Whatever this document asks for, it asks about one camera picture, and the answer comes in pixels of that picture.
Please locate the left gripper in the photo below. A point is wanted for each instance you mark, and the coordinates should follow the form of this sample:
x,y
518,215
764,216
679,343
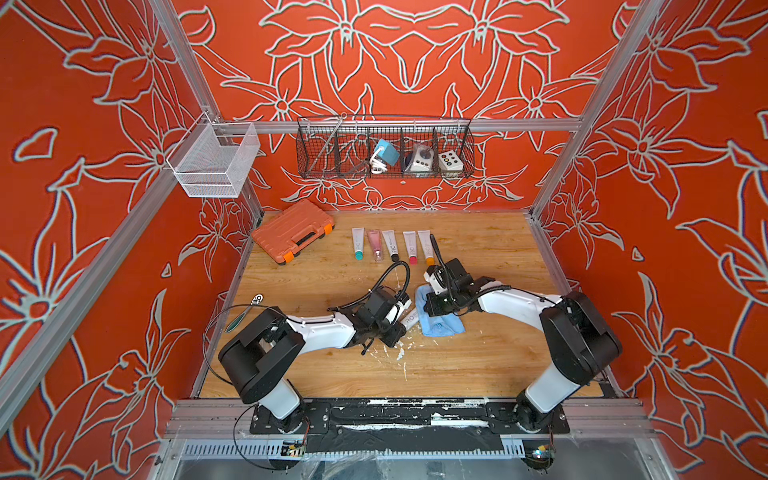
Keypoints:
x,y
398,332

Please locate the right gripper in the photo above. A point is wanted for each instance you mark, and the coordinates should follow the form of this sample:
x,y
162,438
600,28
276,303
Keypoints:
x,y
432,310

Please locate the blue microfiber cloth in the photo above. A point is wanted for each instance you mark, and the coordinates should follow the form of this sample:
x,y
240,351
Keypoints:
x,y
438,326

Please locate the orange cap toothpaste tube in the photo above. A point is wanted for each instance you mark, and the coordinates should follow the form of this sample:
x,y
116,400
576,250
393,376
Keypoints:
x,y
424,237

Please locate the pink cap toothpaste tube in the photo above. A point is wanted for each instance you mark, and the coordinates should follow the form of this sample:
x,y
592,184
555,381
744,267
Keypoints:
x,y
410,238

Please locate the black cap white tube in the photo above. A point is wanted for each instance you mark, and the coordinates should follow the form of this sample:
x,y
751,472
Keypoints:
x,y
390,241

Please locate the pink translucent tube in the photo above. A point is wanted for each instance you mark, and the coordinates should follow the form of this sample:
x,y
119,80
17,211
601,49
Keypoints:
x,y
375,242

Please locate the green cap toothpaste tube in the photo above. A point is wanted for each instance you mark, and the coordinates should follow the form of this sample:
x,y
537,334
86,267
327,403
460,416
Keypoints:
x,y
358,237

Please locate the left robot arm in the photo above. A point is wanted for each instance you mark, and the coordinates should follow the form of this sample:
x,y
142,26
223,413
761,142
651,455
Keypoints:
x,y
258,358

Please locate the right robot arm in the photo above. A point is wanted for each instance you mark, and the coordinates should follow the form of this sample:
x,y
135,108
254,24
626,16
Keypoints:
x,y
579,341

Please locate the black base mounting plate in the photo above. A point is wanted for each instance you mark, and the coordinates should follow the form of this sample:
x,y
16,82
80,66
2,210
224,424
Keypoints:
x,y
403,426

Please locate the ratchet wrench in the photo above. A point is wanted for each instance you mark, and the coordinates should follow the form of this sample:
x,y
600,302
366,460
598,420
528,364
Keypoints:
x,y
233,324

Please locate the orange tool case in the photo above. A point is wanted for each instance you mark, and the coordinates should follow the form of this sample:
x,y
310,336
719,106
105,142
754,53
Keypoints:
x,y
286,235

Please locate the white button box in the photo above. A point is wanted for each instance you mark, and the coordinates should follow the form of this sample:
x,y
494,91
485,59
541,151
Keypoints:
x,y
451,166

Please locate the white round dial device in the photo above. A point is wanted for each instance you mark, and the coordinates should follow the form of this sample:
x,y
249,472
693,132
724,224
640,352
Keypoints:
x,y
420,161

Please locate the teal white charger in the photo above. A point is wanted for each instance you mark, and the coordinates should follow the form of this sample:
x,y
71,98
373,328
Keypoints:
x,y
384,157

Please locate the clear plastic bin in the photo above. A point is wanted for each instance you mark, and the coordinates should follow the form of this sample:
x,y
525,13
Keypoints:
x,y
206,167

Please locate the black wire basket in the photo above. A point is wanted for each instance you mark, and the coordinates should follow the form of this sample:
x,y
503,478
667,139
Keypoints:
x,y
359,146

